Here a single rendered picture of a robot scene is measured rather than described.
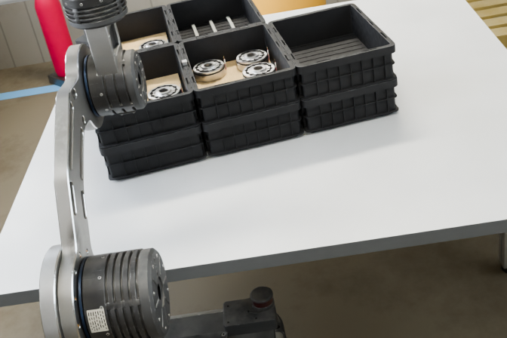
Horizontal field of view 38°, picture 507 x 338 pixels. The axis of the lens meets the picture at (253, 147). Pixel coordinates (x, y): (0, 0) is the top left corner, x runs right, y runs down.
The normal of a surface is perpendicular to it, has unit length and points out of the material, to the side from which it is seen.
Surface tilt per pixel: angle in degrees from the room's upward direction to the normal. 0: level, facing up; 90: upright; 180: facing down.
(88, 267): 6
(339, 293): 0
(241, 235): 0
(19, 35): 90
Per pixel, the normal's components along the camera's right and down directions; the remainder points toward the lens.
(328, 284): -0.15, -0.85
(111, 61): 0.04, 0.51
